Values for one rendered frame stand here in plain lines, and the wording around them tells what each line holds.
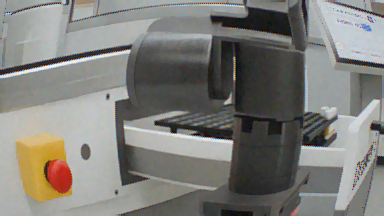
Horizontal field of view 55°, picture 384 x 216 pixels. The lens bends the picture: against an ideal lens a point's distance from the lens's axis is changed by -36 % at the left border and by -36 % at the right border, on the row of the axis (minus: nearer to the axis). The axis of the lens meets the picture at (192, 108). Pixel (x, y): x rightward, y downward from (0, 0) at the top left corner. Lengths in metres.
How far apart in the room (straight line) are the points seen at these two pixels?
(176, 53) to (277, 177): 0.11
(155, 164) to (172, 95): 0.29
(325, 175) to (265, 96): 0.22
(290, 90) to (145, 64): 0.10
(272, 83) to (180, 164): 0.30
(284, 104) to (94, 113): 0.32
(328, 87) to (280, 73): 2.05
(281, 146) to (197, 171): 0.27
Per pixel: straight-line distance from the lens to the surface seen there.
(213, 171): 0.60
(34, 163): 0.49
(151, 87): 0.37
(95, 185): 0.63
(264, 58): 0.34
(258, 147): 0.35
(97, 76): 0.62
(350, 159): 0.51
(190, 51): 0.36
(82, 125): 0.60
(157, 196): 0.75
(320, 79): 2.40
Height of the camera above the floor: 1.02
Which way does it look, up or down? 9 degrees down
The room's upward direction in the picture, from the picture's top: straight up
